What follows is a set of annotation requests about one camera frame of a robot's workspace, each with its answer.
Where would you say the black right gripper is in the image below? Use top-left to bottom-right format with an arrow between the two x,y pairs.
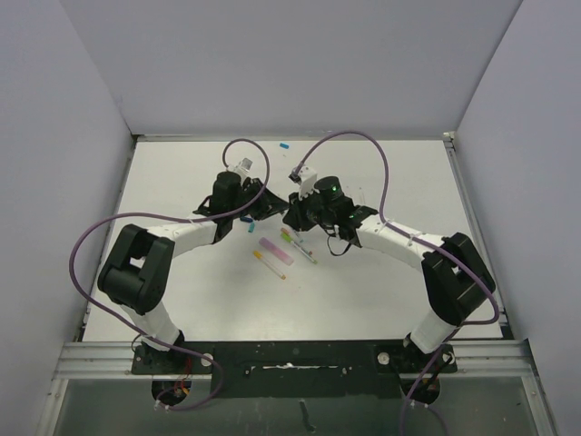
284,187 -> 335,233

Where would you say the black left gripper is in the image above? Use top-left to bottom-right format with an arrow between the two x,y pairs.
229,178 -> 290,222

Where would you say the pink orange cap pen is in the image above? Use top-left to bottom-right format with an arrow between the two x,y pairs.
281,227 -> 312,255

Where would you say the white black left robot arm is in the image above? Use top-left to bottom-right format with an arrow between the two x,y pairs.
97,167 -> 289,373

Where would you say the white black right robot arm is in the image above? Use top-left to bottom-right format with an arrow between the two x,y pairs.
283,172 -> 496,372

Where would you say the green cap pen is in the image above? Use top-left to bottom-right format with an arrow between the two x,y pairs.
281,233 -> 318,264

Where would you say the yellow cap pen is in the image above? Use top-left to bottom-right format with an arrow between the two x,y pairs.
253,251 -> 286,280

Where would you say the purple highlighter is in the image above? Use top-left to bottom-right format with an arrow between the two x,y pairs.
259,237 -> 294,265

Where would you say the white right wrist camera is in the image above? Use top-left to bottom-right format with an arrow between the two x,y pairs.
289,166 -> 318,199

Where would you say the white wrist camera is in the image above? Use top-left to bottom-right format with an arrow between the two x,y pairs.
289,166 -> 318,199
228,158 -> 252,176

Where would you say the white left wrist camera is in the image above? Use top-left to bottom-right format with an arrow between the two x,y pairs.
228,158 -> 252,176

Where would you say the aluminium right rail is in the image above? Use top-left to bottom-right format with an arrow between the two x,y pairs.
442,131 -> 514,340

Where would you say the aluminium rail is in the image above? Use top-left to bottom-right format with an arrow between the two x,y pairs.
442,131 -> 514,340
37,340 -> 556,435

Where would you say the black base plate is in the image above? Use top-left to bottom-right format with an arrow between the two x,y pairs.
131,340 -> 458,405

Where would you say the aluminium front rail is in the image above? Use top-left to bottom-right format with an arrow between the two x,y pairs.
37,340 -> 556,435

